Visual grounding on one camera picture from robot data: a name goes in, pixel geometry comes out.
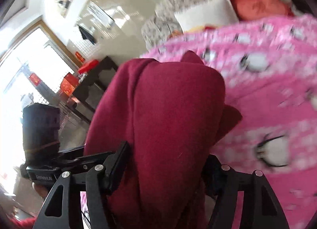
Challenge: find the dark wooden side table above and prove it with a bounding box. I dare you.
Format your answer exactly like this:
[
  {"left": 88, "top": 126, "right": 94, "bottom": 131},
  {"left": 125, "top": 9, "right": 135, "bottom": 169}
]
[{"left": 58, "top": 56, "right": 118, "bottom": 123}]

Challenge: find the red gift box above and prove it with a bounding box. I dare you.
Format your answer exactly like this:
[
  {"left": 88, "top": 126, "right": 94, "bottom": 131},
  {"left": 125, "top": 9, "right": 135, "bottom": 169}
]
[{"left": 78, "top": 59, "right": 99, "bottom": 74}]

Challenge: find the dark red fleece sweater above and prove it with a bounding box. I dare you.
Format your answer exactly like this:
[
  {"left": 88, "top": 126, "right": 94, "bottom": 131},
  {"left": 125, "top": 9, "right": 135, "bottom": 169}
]
[{"left": 84, "top": 51, "right": 242, "bottom": 228}]

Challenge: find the red heart shaped cushion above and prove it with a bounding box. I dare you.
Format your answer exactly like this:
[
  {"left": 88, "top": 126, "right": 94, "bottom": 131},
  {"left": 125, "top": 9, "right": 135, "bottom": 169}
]
[{"left": 230, "top": 0, "right": 294, "bottom": 21}]

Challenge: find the red bag on table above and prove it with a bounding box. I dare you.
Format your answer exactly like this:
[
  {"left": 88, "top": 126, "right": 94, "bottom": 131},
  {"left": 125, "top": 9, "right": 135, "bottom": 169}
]
[{"left": 60, "top": 72, "right": 79, "bottom": 96}]

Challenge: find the dark cloth hanging on wall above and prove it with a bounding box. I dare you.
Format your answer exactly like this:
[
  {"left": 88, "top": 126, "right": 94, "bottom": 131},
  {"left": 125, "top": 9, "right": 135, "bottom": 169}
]
[{"left": 78, "top": 25, "right": 97, "bottom": 45}]

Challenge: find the white square pillow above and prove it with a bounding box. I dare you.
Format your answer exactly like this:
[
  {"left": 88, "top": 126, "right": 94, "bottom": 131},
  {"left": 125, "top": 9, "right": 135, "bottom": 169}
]
[{"left": 174, "top": 0, "right": 239, "bottom": 32}]

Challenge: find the pink penguin print duvet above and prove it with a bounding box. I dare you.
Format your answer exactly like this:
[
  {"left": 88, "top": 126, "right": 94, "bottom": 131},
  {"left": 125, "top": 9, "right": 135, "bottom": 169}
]
[{"left": 141, "top": 15, "right": 316, "bottom": 228}]

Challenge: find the white wall calendar chart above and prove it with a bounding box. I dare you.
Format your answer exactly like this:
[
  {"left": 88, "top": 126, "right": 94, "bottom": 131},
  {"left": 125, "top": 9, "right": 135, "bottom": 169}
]
[{"left": 87, "top": 1, "right": 115, "bottom": 29}]

